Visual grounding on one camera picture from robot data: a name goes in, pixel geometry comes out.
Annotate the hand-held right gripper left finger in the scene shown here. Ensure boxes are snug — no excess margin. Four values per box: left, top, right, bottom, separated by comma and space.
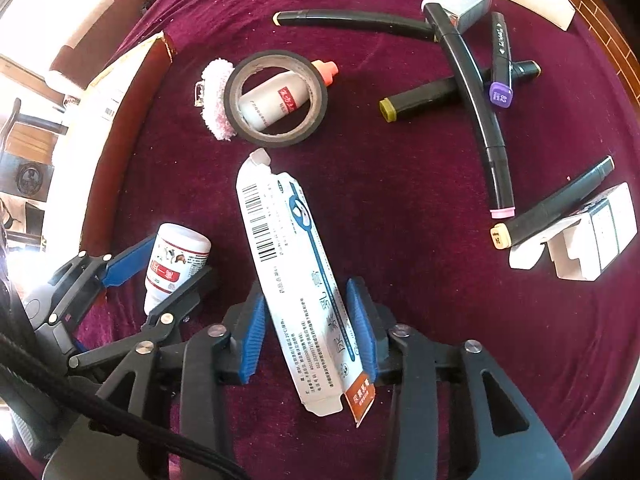
95, 290, 268, 480

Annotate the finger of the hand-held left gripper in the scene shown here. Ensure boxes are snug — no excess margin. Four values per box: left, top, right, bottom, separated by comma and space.
47, 235, 159, 322
67, 265, 217, 369

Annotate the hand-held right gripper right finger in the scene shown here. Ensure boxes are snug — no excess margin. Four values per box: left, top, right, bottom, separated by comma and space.
346, 277, 572, 480

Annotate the white bottle with red label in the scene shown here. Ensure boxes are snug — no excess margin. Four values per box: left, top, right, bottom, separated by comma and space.
143, 223, 212, 316

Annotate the long white medicine box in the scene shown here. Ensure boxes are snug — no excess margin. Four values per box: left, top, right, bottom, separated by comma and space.
236, 149, 377, 429

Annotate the black marker with cream cap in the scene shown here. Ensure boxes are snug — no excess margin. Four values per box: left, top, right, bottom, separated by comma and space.
272, 9, 438, 42

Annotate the dark wooden furniture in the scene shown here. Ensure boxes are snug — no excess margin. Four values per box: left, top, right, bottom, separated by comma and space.
0, 97, 68, 201

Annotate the maroon velvet tablecloth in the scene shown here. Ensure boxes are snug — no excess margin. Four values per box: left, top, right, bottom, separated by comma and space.
80, 0, 640, 480

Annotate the pink fluffy hair clip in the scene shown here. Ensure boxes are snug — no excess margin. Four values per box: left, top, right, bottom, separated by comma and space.
194, 58, 238, 143

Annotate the black tape roll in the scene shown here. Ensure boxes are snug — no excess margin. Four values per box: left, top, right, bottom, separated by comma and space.
223, 51, 331, 148

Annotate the white bottle with orange cap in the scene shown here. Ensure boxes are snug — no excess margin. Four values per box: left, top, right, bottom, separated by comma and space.
237, 60, 338, 131

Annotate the black marker with tan cap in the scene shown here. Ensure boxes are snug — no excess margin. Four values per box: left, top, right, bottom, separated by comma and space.
490, 156, 616, 252

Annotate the reddish brown upholstered chair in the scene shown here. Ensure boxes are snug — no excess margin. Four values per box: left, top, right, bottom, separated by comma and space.
47, 0, 153, 91

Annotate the black marker with olive cap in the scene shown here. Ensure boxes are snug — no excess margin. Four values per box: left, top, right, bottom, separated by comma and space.
378, 60, 543, 124

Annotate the open white carton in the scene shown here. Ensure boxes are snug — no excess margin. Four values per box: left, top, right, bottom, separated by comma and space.
509, 182, 639, 282

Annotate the black marker with pink end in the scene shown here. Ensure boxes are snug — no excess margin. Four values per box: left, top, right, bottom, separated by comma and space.
421, 2, 517, 220

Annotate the black marker with purple cap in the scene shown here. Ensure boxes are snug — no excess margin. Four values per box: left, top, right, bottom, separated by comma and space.
489, 11, 515, 109

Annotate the small white and grey box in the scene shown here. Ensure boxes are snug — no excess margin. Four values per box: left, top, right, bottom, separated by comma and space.
421, 0, 495, 35

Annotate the black braided cable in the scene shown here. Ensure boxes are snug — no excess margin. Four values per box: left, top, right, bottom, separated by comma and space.
0, 330, 251, 480

